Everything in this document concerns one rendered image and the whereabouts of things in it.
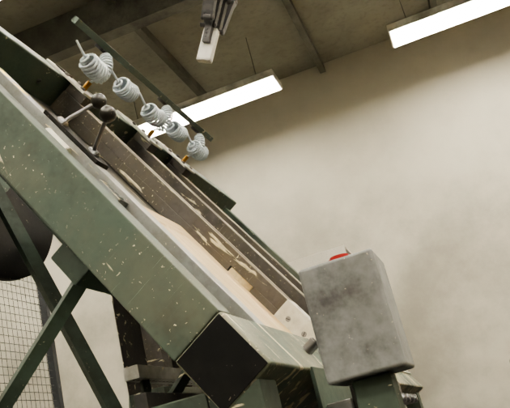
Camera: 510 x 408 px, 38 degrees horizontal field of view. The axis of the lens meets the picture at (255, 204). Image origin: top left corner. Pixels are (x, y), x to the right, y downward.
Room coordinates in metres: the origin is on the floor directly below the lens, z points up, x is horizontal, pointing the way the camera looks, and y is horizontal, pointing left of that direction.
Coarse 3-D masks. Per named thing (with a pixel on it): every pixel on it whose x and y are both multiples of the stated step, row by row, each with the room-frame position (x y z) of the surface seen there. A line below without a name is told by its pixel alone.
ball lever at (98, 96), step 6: (96, 96) 1.52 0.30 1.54; (102, 96) 1.53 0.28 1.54; (96, 102) 1.53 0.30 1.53; (102, 102) 1.53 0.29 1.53; (84, 108) 1.53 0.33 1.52; (96, 108) 1.55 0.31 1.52; (72, 114) 1.52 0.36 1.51; (78, 114) 1.52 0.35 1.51; (60, 120) 1.50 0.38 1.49; (66, 120) 1.51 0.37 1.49; (66, 126) 1.52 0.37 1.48
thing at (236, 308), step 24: (0, 72) 1.52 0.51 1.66; (24, 96) 1.50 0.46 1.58; (48, 120) 1.49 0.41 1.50; (72, 144) 1.48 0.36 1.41; (96, 168) 1.47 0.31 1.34; (120, 192) 1.46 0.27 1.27; (144, 216) 1.45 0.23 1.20; (168, 240) 1.44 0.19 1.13; (192, 264) 1.43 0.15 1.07; (216, 288) 1.42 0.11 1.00; (240, 312) 1.41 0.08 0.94
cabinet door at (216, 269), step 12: (156, 216) 1.69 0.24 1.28; (168, 228) 1.70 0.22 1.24; (180, 228) 1.82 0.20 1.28; (180, 240) 1.68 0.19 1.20; (192, 240) 1.81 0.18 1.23; (192, 252) 1.68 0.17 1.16; (204, 252) 1.81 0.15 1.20; (204, 264) 1.67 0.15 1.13; (216, 264) 1.80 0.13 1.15; (216, 276) 1.66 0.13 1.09; (228, 276) 1.79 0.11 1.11; (228, 288) 1.65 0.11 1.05; (240, 288) 1.78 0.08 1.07; (240, 300) 1.64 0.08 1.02; (252, 300) 1.78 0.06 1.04; (264, 312) 1.77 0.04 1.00; (264, 324) 1.63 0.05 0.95; (276, 324) 1.76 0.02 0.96
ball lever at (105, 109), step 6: (102, 108) 1.41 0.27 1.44; (108, 108) 1.41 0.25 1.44; (114, 108) 1.42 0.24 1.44; (102, 114) 1.41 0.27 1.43; (108, 114) 1.41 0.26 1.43; (114, 114) 1.42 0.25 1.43; (102, 120) 1.42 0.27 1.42; (108, 120) 1.42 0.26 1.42; (114, 120) 1.43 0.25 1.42; (102, 126) 1.44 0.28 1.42; (102, 132) 1.45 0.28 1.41; (96, 138) 1.47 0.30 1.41; (96, 144) 1.47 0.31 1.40; (90, 150) 1.49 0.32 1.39; (96, 150) 1.49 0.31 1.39; (96, 156) 1.49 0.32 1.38
